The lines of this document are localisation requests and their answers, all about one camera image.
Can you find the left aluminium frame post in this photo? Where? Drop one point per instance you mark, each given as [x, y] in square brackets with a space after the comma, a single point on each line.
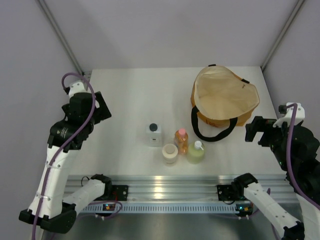
[43, 6]

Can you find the tan canvas bag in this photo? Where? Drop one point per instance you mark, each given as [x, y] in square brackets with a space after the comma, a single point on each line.
[220, 98]

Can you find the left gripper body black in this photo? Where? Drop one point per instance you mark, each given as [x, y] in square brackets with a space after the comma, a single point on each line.
[90, 128]

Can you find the aluminium frame post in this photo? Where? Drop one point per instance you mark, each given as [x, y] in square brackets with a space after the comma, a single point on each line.
[43, 6]
[283, 32]

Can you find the cream jar bottle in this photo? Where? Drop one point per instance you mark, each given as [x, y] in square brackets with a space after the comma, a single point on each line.
[170, 154]

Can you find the right aluminium frame post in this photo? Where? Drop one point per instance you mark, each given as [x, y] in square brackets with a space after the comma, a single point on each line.
[283, 32]

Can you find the small bottle black cap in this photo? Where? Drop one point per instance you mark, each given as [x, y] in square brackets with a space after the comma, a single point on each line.
[154, 135]

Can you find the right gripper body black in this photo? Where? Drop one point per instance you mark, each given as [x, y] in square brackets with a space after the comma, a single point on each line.
[272, 139]

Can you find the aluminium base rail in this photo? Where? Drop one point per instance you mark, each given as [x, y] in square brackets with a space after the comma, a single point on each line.
[195, 188]

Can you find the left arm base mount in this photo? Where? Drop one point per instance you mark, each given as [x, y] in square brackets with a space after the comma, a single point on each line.
[119, 193]

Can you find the green bottle white cap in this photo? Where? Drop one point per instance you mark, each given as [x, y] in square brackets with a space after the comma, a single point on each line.
[196, 152]

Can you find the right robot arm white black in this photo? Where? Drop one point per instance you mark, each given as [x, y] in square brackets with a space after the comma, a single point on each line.
[295, 149]

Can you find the orange bottle pink cap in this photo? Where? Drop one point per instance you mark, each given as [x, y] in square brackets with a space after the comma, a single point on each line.
[181, 141]

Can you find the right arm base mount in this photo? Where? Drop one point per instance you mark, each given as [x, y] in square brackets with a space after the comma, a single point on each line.
[226, 194]

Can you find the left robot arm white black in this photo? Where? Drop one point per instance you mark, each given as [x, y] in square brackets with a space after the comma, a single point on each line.
[50, 210]

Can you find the grey slotted cable duct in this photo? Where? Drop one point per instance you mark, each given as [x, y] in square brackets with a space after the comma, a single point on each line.
[167, 208]

